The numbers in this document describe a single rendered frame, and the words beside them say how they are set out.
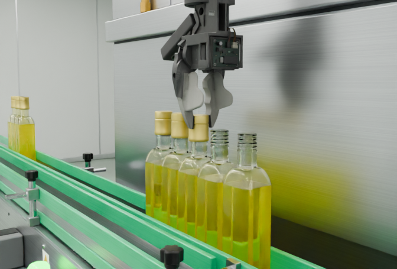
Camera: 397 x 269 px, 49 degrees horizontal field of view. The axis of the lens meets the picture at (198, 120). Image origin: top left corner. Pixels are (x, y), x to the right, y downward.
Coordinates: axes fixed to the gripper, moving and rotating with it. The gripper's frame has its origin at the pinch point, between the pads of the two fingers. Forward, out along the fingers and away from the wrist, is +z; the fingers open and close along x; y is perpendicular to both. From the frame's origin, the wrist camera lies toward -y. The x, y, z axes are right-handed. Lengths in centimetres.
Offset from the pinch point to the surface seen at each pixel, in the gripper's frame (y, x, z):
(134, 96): -51, 14, -2
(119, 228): -18.3, -6.1, 22.7
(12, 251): -52, -19, 35
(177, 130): -4.6, -1.2, 2.2
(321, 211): 16.3, 12.3, 14.1
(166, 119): -9.8, -0.2, 0.5
